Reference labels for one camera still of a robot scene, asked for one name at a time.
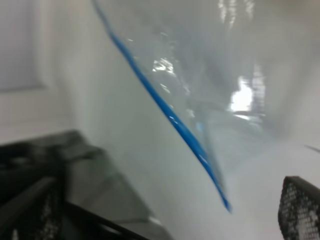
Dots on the clear zip bag blue seal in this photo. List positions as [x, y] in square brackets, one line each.
[233, 77]

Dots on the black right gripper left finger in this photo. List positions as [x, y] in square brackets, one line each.
[60, 187]

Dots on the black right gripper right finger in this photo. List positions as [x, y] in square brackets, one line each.
[299, 210]

